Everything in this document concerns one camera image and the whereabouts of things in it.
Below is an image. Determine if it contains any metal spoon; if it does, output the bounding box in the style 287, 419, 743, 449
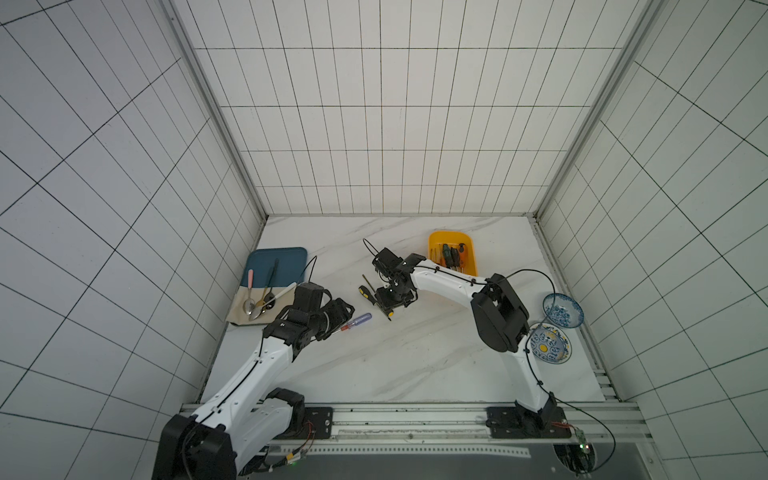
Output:
249, 282, 297, 321

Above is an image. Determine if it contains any purple transparent handle screwdriver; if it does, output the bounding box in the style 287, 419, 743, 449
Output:
341, 313, 372, 331

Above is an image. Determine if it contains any teal tray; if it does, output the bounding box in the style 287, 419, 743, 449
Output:
240, 247, 308, 289

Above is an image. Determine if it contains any large orange black screwdriver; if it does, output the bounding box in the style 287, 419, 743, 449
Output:
458, 243, 468, 273

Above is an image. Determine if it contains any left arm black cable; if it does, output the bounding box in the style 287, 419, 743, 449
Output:
196, 255, 319, 475

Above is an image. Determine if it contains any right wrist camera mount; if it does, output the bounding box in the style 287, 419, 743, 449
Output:
372, 248, 426, 283

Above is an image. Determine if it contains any yellow plastic storage box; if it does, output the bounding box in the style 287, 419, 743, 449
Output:
428, 231, 478, 276

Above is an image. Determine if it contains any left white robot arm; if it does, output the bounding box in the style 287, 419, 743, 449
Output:
151, 282, 354, 479

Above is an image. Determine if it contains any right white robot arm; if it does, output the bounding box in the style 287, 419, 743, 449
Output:
372, 254, 573, 441

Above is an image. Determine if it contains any yellow blue patterned bowl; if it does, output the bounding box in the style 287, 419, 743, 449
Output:
528, 322, 572, 365

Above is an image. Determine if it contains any pink handle spoon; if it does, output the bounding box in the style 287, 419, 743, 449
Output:
242, 269, 255, 316

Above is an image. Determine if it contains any beige cloth mat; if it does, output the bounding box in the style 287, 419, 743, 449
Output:
225, 283, 297, 326

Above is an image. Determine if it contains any large black yellow screwdriver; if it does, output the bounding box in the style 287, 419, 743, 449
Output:
358, 285, 394, 321

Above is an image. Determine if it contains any green black screwdriver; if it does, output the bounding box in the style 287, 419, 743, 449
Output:
442, 244, 455, 269

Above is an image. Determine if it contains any black yellow dotted screwdriver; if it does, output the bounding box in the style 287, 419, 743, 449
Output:
362, 274, 376, 295

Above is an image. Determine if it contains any dark handle utensil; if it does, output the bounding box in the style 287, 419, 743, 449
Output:
261, 259, 279, 311

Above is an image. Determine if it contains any blue white porcelain bowl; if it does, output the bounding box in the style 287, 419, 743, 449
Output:
542, 292, 585, 329

